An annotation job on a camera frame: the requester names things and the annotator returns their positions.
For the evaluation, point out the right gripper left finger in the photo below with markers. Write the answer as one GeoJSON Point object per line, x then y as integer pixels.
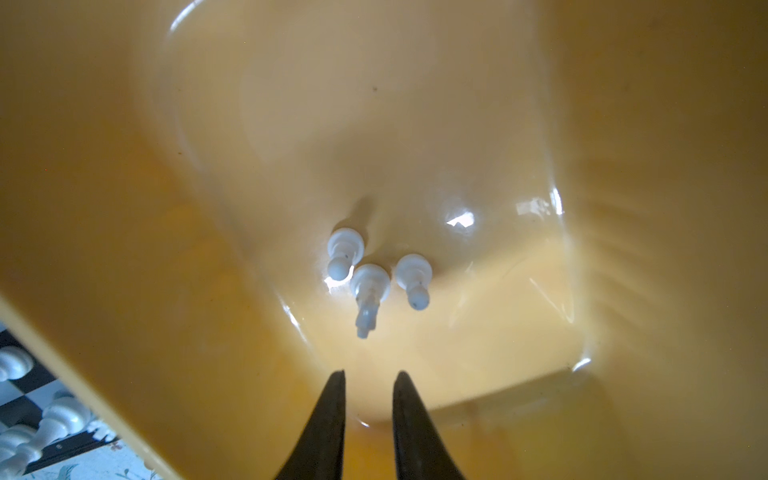
{"type": "Point", "coordinates": [319, 451]}

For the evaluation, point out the yellow plastic tray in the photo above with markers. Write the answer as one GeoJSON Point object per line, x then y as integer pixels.
{"type": "Point", "coordinates": [587, 179]}

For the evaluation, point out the white chess pawn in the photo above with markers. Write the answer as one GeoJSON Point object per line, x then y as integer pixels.
{"type": "Point", "coordinates": [345, 248]}
{"type": "Point", "coordinates": [370, 285]}
{"type": "Point", "coordinates": [413, 273]}

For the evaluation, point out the black white chess board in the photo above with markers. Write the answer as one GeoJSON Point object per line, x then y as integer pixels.
{"type": "Point", "coordinates": [27, 390]}

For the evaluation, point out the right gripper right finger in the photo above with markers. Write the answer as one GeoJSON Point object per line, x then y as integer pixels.
{"type": "Point", "coordinates": [420, 453]}

